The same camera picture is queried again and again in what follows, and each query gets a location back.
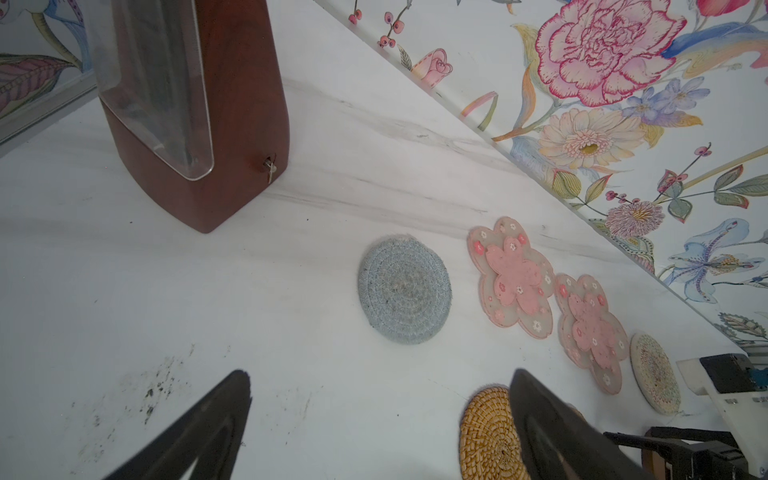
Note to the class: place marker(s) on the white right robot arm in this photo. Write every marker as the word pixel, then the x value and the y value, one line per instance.
pixel 738 390

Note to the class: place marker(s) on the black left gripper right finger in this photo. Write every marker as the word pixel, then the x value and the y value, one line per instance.
pixel 556 443

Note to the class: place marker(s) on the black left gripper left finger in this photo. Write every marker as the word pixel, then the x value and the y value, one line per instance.
pixel 203 443

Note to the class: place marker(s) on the colourful zigzag woven coaster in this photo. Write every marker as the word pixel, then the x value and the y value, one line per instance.
pixel 654 374

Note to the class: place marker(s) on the pink flower coaster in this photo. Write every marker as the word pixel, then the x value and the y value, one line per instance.
pixel 591 336
pixel 516 281

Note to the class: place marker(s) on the grey-blue woven round coaster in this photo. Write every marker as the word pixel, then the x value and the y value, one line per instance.
pixel 404 289

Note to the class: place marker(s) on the tan rattan round coaster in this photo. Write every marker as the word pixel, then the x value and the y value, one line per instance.
pixel 489 445

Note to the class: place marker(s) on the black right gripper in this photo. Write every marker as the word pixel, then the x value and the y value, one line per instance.
pixel 690 453

